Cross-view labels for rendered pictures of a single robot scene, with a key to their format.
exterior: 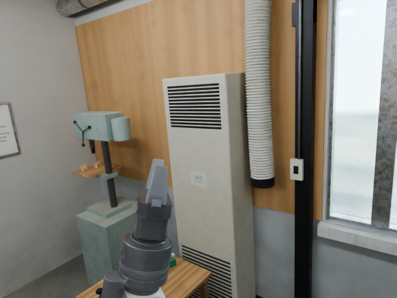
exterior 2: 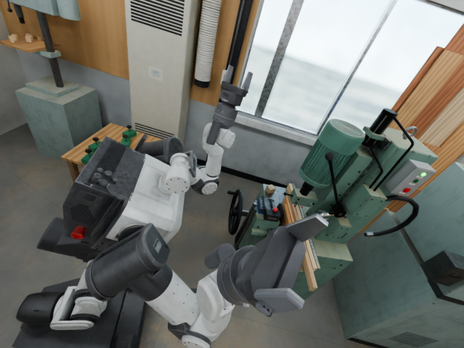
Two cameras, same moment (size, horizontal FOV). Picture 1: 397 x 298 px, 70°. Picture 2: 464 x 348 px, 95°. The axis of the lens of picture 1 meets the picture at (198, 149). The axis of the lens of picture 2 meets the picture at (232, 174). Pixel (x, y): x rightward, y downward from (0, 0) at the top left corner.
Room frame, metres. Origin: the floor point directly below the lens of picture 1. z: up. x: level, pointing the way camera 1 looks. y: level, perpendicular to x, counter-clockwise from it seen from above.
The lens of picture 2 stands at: (-0.21, 0.55, 1.83)
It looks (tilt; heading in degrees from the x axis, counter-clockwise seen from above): 39 degrees down; 319
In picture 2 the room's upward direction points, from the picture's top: 18 degrees clockwise
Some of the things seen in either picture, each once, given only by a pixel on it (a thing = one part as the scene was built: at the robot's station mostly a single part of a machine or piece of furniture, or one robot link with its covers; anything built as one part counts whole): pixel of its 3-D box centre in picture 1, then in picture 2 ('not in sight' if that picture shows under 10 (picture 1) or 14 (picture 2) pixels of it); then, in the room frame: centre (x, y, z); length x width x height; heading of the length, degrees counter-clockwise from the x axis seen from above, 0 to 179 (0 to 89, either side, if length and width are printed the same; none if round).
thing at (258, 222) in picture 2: not in sight; (264, 215); (0.27, -0.20, 0.91); 0.15 x 0.14 x 0.09; 150
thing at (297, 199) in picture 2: not in sight; (303, 199); (0.23, -0.42, 1.03); 0.14 x 0.07 x 0.09; 60
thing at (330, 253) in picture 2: not in sight; (298, 228); (0.18, -0.51, 0.76); 0.57 x 0.45 x 0.09; 60
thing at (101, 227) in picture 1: (114, 201); (59, 81); (2.36, 0.78, 0.79); 0.62 x 0.48 x 1.58; 52
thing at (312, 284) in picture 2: not in sight; (298, 233); (0.09, -0.32, 0.92); 0.60 x 0.02 x 0.04; 150
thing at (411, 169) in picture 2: not in sight; (408, 178); (-0.04, -0.62, 1.40); 0.10 x 0.06 x 0.16; 60
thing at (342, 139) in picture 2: not in sight; (329, 155); (0.24, -0.41, 1.35); 0.18 x 0.18 x 0.31
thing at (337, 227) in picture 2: not in sight; (337, 226); (0.01, -0.49, 1.02); 0.09 x 0.07 x 0.12; 150
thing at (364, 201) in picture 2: not in sight; (364, 201); (0.00, -0.52, 1.23); 0.09 x 0.08 x 0.15; 60
